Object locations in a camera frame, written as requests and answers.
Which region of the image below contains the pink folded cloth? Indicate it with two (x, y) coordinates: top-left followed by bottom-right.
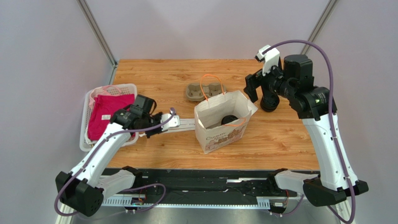
(87, 94), (135, 141)

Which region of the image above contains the purple cable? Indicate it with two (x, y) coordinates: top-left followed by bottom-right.
(264, 40), (356, 224)
(54, 107), (177, 217)

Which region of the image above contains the bundle of wrapped straws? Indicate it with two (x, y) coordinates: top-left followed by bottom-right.
(138, 118), (195, 137)

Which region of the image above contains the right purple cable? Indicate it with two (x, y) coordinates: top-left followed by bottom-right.
(264, 40), (356, 224)

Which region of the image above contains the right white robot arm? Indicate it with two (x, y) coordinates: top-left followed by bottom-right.
(244, 55), (369, 207)

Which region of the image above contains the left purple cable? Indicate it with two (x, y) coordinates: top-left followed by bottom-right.
(54, 107), (177, 217)

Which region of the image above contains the black plastic cup lid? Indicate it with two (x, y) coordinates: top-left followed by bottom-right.
(221, 115), (239, 126)

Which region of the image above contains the white paper takeout bag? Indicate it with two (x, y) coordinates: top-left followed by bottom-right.
(194, 86), (258, 154)

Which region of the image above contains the white plastic basket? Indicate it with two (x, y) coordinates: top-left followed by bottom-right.
(79, 84), (137, 152)

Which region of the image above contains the stack of black lids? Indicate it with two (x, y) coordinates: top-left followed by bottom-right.
(260, 94), (280, 112)

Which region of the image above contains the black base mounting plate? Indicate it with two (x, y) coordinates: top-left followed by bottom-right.
(99, 168), (321, 206)

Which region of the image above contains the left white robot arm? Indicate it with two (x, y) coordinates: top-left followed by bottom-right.
(54, 95), (176, 217)

